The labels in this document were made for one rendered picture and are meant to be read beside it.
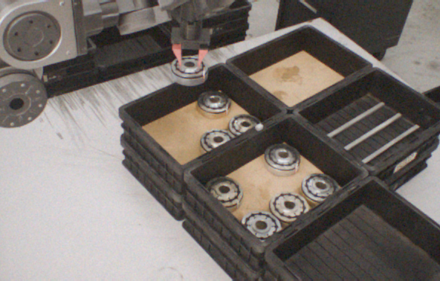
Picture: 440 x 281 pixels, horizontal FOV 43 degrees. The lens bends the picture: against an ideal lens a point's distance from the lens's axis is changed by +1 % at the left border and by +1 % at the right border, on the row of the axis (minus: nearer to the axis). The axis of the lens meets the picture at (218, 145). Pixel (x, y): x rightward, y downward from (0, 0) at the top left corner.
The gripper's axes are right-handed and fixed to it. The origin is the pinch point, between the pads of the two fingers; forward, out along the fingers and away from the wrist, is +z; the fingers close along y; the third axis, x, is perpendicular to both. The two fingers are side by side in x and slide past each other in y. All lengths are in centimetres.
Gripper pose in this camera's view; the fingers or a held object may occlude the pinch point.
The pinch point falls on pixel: (189, 62)
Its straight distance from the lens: 157.5
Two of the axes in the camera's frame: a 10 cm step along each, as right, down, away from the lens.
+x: 0.2, 6.8, -7.4
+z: -0.7, 7.4, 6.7
